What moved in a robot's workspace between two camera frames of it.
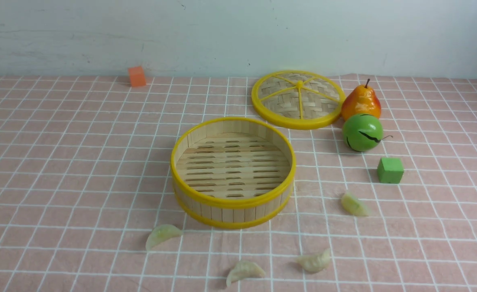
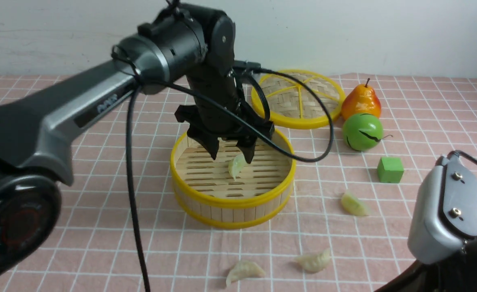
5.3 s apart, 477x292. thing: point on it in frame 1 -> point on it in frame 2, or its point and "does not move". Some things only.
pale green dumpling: (160, 232) -> (236, 165)
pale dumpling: (316, 263) does not move
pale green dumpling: (352, 206) does not move
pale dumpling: (243, 269) does not move
